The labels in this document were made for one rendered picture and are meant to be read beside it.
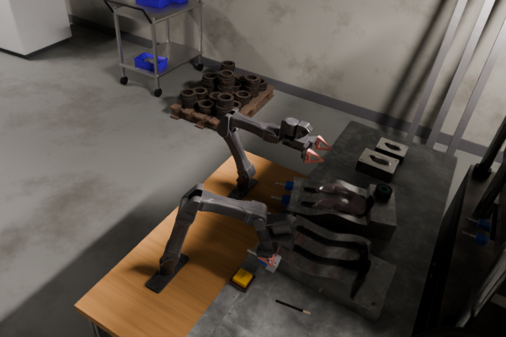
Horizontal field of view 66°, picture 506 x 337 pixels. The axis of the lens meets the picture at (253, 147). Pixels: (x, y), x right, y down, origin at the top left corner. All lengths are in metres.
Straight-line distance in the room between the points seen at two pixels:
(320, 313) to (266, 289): 0.22
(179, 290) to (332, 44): 3.22
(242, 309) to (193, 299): 0.19
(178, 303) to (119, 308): 0.22
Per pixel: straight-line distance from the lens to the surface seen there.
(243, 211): 1.36
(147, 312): 1.63
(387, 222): 1.90
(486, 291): 1.59
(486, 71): 3.62
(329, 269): 1.63
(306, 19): 4.32
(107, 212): 3.13
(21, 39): 5.52
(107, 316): 1.65
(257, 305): 1.63
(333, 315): 1.66
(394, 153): 2.45
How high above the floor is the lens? 2.18
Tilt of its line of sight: 36 degrees down
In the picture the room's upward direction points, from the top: 6 degrees clockwise
